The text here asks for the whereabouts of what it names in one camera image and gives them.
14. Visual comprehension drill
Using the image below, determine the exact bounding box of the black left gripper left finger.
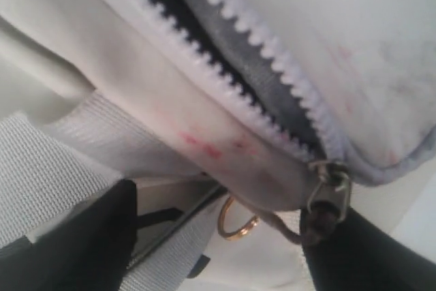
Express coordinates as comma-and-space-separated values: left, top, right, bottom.
1, 180, 137, 290

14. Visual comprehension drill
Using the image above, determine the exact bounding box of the white fabric backpack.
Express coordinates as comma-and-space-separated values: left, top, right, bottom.
1, 0, 435, 290

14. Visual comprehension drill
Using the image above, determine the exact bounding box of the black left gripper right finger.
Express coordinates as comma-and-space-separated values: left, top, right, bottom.
299, 202, 435, 290

